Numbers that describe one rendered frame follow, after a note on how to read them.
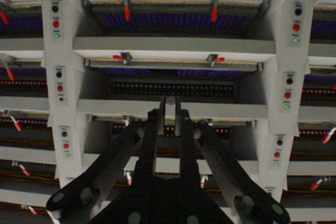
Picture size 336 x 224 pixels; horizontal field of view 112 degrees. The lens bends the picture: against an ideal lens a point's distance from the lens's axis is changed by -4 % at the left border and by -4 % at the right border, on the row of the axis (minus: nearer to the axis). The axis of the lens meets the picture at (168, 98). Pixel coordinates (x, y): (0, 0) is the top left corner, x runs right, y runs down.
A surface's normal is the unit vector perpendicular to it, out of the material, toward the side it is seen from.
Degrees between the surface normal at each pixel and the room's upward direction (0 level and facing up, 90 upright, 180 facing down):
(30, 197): 107
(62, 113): 90
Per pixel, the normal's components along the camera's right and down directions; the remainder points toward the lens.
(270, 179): -0.04, 0.14
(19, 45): -0.03, -0.15
